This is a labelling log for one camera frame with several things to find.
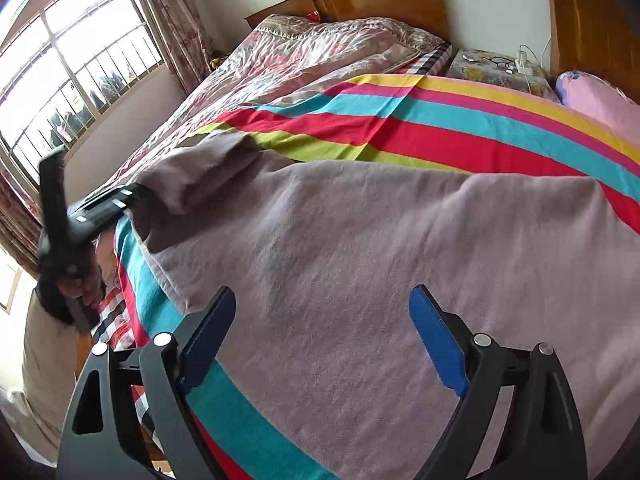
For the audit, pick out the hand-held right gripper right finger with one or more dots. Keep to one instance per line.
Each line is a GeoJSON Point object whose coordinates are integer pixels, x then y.
{"type": "Point", "coordinates": [440, 345]}

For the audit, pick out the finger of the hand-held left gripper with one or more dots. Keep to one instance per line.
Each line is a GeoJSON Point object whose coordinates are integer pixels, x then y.
{"type": "Point", "coordinates": [112, 199]}

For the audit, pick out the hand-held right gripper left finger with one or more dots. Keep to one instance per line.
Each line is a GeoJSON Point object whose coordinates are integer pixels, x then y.
{"type": "Point", "coordinates": [207, 345]}

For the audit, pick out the lilac sweater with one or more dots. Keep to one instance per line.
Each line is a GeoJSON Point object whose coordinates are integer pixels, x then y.
{"type": "Point", "coordinates": [350, 260]}

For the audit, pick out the person's left hand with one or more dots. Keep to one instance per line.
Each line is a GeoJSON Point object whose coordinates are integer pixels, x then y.
{"type": "Point", "coordinates": [92, 280]}

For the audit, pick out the barred window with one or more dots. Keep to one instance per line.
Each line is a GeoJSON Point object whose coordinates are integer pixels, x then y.
{"type": "Point", "coordinates": [75, 75]}

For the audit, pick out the beige cloth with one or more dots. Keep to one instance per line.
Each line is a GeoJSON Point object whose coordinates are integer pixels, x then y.
{"type": "Point", "coordinates": [50, 375]}

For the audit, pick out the floral curtain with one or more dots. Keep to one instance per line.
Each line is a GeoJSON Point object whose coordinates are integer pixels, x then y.
{"type": "Point", "coordinates": [175, 20]}

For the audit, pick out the floral pink quilt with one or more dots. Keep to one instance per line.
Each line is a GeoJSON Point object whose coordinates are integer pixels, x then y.
{"type": "Point", "coordinates": [280, 70]}

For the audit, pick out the striped colourful bed sheet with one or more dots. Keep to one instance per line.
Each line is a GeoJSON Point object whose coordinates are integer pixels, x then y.
{"type": "Point", "coordinates": [450, 130]}

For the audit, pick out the nightstand with floral cloth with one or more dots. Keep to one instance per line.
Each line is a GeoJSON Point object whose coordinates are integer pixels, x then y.
{"type": "Point", "coordinates": [480, 77]}

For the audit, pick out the plaid bed sheet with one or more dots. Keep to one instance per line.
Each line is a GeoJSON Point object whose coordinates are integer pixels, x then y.
{"type": "Point", "coordinates": [430, 60]}

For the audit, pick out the black eyeglasses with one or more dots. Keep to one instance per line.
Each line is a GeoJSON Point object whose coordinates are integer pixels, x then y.
{"type": "Point", "coordinates": [497, 62]}

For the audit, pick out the white charger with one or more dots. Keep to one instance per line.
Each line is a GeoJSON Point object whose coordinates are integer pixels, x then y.
{"type": "Point", "coordinates": [523, 64]}

